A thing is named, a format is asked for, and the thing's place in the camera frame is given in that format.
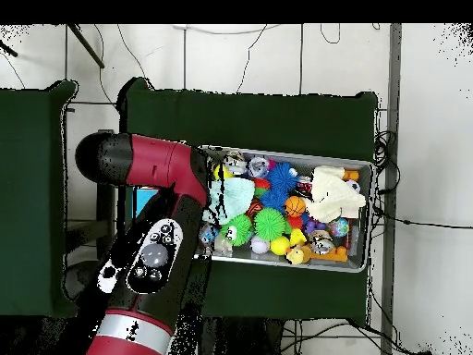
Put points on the cream muslin cloth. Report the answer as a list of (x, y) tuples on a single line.
[(332, 194)]

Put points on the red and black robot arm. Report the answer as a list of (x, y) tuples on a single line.
[(155, 163)]

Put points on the clear mesh bin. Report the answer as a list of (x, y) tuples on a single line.
[(295, 262)]

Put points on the wooden box with three holes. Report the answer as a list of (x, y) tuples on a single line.
[(145, 200)]

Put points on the mint green muslin cloth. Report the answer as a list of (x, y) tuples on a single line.
[(238, 194)]

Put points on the orange tiger striped ball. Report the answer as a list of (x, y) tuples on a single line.
[(256, 208)]

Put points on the green furry monster toy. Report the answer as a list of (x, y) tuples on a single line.
[(238, 229)]

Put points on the blue spiky rubber ball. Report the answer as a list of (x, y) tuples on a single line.
[(275, 198)]

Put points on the green spiky rubber ball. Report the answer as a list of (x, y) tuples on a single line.
[(270, 223)]

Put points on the blue furry monster toy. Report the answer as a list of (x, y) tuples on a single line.
[(282, 176)]

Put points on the small orange basketball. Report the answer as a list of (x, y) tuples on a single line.
[(295, 206)]

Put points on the dark green table cloth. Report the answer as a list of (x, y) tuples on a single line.
[(22, 222), (295, 118)]

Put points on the small black white soccer ball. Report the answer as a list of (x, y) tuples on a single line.
[(355, 186)]

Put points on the black upright panel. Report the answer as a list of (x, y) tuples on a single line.
[(107, 214)]

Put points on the grey vertical beam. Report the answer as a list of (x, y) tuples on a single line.
[(395, 74)]

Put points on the thin black rod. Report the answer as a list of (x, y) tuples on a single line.
[(85, 44)]

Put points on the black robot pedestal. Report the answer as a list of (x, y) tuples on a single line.
[(251, 340)]

